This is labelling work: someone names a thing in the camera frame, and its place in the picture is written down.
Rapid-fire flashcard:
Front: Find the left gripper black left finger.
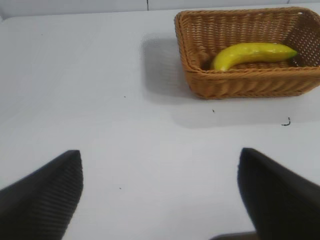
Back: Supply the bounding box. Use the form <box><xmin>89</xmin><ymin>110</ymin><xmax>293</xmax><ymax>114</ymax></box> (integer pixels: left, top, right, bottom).
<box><xmin>0</xmin><ymin>149</ymin><xmax>84</xmax><ymax>240</ymax></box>

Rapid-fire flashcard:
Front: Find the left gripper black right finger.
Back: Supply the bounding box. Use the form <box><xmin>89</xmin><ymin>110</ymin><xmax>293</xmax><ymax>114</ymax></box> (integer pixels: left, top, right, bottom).
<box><xmin>236</xmin><ymin>147</ymin><xmax>320</xmax><ymax>240</ymax></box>

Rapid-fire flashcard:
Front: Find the yellow banana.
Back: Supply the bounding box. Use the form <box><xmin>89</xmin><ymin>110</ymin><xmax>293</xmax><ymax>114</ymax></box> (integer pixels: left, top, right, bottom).
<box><xmin>210</xmin><ymin>42</ymin><xmax>298</xmax><ymax>72</ymax></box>

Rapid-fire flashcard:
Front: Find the brown woven wicker basket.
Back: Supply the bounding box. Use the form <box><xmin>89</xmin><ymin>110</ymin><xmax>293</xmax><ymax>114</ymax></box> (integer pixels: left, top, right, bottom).
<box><xmin>174</xmin><ymin>6</ymin><xmax>320</xmax><ymax>100</ymax></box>

